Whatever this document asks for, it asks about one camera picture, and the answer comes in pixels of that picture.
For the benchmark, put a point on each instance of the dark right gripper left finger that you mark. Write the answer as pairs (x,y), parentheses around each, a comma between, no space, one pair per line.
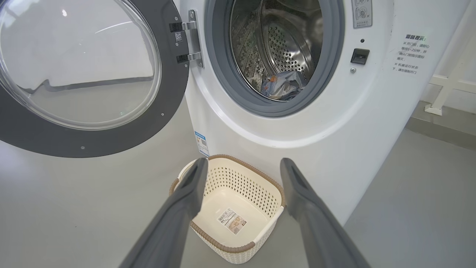
(174,223)

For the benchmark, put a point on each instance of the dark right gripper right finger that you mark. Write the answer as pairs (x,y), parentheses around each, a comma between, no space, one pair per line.
(319,230)

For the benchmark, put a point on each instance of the dark round washing machine door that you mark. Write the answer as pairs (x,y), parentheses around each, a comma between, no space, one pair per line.
(174,93)

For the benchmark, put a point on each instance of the blue cartoon print clothing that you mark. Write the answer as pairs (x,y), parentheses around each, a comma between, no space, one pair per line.
(282,87)

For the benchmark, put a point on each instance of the basket product label sticker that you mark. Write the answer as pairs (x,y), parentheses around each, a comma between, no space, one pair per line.
(231,221)

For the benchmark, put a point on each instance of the cream perforated laundry basket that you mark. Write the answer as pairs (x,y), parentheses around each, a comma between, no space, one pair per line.
(238,182)

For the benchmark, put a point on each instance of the white washing machine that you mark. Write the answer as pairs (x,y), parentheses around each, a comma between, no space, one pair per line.
(334,130)

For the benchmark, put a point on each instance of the grey rubber door gasket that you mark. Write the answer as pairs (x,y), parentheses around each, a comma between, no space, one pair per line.
(219,63)

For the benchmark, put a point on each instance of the black door latch socket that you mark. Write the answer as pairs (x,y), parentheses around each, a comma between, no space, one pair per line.
(360,56)

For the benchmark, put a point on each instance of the metal door hinge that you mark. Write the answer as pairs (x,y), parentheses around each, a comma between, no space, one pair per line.
(194,37)

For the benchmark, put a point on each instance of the blue energy label sticker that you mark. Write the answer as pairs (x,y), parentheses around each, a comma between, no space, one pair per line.
(202,143)

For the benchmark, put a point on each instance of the steel perforated drum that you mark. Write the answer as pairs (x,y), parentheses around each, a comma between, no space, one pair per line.
(290,48)

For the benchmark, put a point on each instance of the small QR code sticker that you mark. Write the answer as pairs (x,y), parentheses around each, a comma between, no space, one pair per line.
(179,37)

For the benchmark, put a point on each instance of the grey text notice decal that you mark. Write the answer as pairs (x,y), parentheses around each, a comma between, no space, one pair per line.
(411,54)

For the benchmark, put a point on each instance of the grey warning pictogram sticker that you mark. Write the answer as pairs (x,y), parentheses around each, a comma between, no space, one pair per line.
(361,15)

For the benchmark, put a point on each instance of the white frame leg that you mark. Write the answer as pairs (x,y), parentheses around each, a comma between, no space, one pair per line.
(446,89)

